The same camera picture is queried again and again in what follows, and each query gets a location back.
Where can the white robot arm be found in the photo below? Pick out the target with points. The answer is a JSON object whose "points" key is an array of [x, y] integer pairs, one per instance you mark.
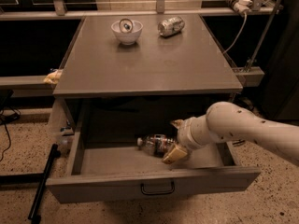
{"points": [[225, 122]]}

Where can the small can in bowl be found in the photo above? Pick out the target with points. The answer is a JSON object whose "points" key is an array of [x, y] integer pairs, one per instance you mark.
{"points": [[126, 26]]}

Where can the crushed silver soda can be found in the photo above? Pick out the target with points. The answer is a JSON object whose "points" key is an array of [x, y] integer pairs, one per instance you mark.
{"points": [[171, 26]]}

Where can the grey metal rail frame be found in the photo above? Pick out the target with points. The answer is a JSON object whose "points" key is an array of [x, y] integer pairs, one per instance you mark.
{"points": [[75, 9]]}

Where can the white power strip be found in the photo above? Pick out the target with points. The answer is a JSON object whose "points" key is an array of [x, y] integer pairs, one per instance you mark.
{"points": [[241, 7]]}

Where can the grey cabinet counter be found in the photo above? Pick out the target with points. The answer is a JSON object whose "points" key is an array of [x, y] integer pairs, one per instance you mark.
{"points": [[140, 88]]}

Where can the open grey top drawer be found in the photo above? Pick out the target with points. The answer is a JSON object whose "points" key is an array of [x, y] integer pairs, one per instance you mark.
{"points": [[100, 170]]}

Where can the white ceramic bowl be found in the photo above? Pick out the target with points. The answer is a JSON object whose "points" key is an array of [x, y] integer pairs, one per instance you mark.
{"points": [[130, 38]]}

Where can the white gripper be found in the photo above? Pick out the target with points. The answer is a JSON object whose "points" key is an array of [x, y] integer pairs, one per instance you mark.
{"points": [[186, 133]]}

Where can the yellow crumpled cloth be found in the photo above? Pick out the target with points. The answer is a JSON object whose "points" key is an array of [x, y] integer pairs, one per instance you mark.
{"points": [[53, 77]]}

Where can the black metal stand leg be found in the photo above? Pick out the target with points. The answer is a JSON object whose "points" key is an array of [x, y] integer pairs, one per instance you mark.
{"points": [[33, 216]]}

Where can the clear plastic water bottle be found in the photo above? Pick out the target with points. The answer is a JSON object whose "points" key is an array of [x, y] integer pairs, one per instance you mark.
{"points": [[155, 144]]}

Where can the black drawer handle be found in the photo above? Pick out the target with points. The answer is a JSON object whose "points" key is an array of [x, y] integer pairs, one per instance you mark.
{"points": [[157, 189]]}

